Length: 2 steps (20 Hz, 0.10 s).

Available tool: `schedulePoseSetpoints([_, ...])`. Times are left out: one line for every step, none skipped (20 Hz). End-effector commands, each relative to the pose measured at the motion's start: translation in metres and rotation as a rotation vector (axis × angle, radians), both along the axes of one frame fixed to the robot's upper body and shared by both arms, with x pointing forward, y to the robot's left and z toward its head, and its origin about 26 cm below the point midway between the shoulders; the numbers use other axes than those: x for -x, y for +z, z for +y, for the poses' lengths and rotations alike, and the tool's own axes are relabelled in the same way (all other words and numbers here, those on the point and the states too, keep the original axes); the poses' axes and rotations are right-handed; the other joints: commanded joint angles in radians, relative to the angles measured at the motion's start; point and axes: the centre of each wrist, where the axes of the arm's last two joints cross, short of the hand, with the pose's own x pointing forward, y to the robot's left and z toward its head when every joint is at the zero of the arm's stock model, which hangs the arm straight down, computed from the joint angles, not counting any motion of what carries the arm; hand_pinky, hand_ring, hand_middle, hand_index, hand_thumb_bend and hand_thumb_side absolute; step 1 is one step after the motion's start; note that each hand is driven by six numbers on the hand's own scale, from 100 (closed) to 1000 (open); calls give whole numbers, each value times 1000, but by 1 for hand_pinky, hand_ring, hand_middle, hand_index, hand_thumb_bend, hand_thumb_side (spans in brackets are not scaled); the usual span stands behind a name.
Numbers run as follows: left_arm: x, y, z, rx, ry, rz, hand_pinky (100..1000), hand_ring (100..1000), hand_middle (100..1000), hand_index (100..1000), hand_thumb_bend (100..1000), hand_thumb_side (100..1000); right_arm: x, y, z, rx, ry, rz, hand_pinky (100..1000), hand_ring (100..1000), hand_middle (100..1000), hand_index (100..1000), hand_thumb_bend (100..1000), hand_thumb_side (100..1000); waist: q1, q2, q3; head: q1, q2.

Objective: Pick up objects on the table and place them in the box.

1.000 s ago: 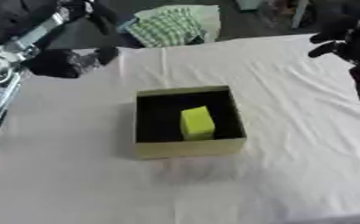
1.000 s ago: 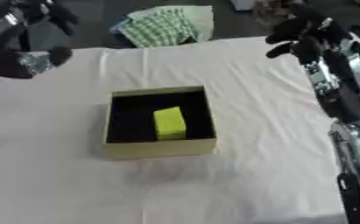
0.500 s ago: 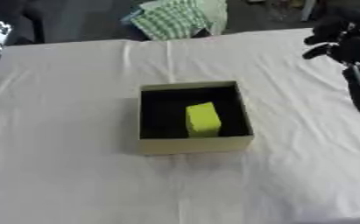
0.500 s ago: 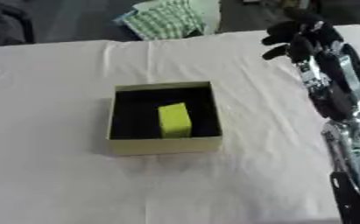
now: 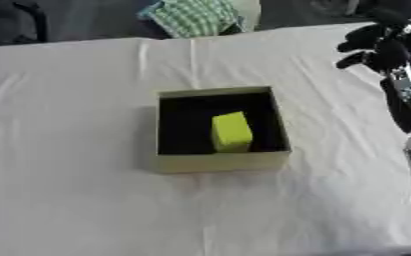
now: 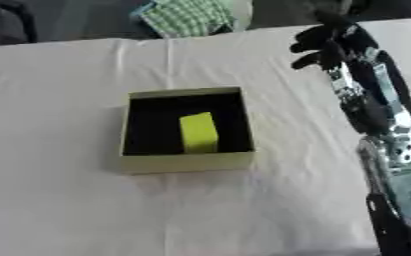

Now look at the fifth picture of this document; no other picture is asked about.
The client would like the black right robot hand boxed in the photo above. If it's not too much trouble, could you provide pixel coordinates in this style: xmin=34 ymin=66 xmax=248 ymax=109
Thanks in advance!
xmin=334 ymin=9 xmax=411 ymax=134

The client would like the tan cardboard box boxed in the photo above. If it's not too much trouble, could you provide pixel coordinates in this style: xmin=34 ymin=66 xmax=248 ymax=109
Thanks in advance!
xmin=152 ymin=85 xmax=293 ymax=175

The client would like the yellow-green rectangular block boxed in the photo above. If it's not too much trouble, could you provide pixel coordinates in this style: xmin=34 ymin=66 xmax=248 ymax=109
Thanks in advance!
xmin=210 ymin=111 xmax=256 ymax=154

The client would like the green white checked cloth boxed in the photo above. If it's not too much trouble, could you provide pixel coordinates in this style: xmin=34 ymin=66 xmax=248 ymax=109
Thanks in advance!
xmin=136 ymin=0 xmax=263 ymax=39

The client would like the black chair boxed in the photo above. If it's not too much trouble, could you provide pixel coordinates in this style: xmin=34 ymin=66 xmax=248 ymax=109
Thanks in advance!
xmin=0 ymin=0 xmax=50 ymax=48

